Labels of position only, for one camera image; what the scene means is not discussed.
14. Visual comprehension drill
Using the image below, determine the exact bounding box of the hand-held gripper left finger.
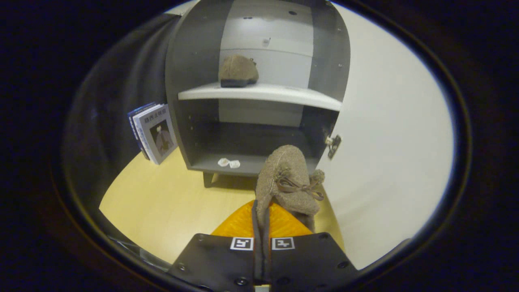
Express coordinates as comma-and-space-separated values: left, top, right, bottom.
168, 200, 260, 292

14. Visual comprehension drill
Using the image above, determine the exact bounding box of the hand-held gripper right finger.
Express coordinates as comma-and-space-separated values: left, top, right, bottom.
270, 203, 359, 292

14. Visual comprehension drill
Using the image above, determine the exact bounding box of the brown fuzzy shoe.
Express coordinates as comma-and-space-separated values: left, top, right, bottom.
218, 55, 260, 88
255, 145, 326, 281

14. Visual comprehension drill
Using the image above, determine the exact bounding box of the dark grey shoe cabinet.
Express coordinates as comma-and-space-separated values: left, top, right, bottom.
165, 0, 352, 188

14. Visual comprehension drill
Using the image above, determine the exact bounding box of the metal door hinge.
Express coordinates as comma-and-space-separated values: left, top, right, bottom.
325, 135, 342, 160

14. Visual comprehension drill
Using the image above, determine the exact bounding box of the white cabinet shelf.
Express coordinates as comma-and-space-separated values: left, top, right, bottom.
178, 82, 343, 112

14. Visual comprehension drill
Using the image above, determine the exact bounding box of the grey picture cover book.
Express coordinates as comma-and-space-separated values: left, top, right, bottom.
134, 105, 179, 165

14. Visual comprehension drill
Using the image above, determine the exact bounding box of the blue cover book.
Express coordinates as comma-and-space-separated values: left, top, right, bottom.
128, 102, 157, 161

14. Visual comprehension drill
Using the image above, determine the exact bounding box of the black backdrop cloth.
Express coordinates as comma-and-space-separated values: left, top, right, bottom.
64, 14, 181, 230

